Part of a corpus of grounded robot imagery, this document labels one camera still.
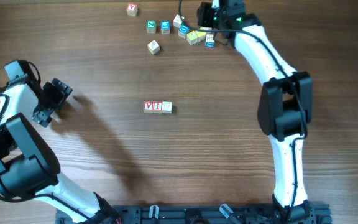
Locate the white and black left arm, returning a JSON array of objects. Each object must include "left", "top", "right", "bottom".
[{"left": 0, "top": 60, "right": 122, "bottom": 223}]

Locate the yellow wooden block front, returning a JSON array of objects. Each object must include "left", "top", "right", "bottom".
[{"left": 186, "top": 31, "right": 198, "bottom": 45}]

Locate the plain wooden block lowest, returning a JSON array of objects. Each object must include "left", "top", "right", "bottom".
[{"left": 162, "top": 101, "right": 173, "bottom": 114}]

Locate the red Y wooden block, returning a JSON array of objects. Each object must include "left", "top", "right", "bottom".
[{"left": 126, "top": 3, "right": 138, "bottom": 16}]

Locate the block with blue side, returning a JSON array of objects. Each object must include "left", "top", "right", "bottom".
[{"left": 205, "top": 34, "right": 215, "bottom": 47}]

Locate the blue D wooden block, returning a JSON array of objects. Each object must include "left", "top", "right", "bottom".
[{"left": 178, "top": 25, "right": 189, "bottom": 39}]

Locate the green Z wooden block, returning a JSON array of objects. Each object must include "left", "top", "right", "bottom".
[{"left": 146, "top": 20, "right": 157, "bottom": 34}]

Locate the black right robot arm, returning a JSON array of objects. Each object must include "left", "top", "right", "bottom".
[{"left": 197, "top": 1, "right": 313, "bottom": 223}]

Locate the red I wooden block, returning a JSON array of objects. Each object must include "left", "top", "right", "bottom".
[{"left": 152, "top": 101, "right": 163, "bottom": 113}]

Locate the blue letter wooden block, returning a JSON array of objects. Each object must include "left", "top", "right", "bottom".
[{"left": 160, "top": 21, "right": 170, "bottom": 34}]

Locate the violin picture wooden block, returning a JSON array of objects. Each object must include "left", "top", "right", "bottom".
[{"left": 147, "top": 40, "right": 160, "bottom": 55}]

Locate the red A wooden block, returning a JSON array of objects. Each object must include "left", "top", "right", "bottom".
[{"left": 143, "top": 101, "right": 154, "bottom": 113}]

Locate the yellow wooden block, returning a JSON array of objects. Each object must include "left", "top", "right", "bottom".
[
  {"left": 195, "top": 31, "right": 206, "bottom": 42},
  {"left": 186, "top": 31, "right": 198, "bottom": 45}
]

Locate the plain picture wooden block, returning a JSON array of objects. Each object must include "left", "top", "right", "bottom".
[{"left": 199, "top": 27, "right": 212, "bottom": 32}]

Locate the plain leaf wooden block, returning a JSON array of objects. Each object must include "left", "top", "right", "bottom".
[{"left": 173, "top": 14, "right": 184, "bottom": 28}]

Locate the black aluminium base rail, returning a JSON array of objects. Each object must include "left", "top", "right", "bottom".
[{"left": 55, "top": 204, "right": 333, "bottom": 224}]

